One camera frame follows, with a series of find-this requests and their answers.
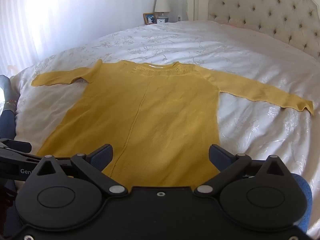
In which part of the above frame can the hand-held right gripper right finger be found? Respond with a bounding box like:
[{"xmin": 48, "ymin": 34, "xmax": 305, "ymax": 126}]
[{"xmin": 194, "ymin": 144, "xmax": 286, "ymax": 197}]

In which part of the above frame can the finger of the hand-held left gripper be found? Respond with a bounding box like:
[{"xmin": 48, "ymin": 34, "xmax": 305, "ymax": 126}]
[{"xmin": 0, "ymin": 139, "xmax": 32, "ymax": 153}]

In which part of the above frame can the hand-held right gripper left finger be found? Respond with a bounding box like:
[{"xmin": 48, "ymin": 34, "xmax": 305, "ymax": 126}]
[{"xmin": 35, "ymin": 144, "xmax": 127, "ymax": 196}]

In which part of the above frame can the yellow knit sweater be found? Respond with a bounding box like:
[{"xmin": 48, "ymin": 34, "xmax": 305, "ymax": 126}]
[{"xmin": 31, "ymin": 59, "xmax": 315, "ymax": 188}]

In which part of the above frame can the person's left leg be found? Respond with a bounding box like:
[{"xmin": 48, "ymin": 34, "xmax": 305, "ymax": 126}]
[{"xmin": 0, "ymin": 74, "xmax": 20, "ymax": 141}]

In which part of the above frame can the person's leg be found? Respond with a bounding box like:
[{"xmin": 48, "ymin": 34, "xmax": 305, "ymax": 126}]
[
  {"xmin": 0, "ymin": 74, "xmax": 20, "ymax": 141},
  {"xmin": 292, "ymin": 174, "xmax": 313, "ymax": 233}
]

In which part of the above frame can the person's right leg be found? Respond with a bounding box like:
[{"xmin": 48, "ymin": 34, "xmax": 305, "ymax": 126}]
[{"xmin": 292, "ymin": 174, "xmax": 313, "ymax": 233}]

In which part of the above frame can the white floral bedspread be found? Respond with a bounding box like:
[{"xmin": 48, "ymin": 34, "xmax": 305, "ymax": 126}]
[{"xmin": 10, "ymin": 20, "xmax": 320, "ymax": 188}]

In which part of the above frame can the white sheer curtain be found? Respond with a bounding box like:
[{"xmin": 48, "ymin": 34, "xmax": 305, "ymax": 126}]
[{"xmin": 0, "ymin": 0, "xmax": 80, "ymax": 77}]

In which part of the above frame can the cream tufted headboard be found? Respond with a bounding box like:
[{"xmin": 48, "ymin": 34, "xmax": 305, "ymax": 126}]
[{"xmin": 187, "ymin": 0, "xmax": 320, "ymax": 58}]

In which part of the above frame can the white table lamp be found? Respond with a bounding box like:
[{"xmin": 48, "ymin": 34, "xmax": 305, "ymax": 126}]
[{"xmin": 154, "ymin": 0, "xmax": 171, "ymax": 23}]

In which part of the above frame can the wooden picture frame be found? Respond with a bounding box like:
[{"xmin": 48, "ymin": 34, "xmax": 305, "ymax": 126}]
[{"xmin": 143, "ymin": 12, "xmax": 157, "ymax": 25}]

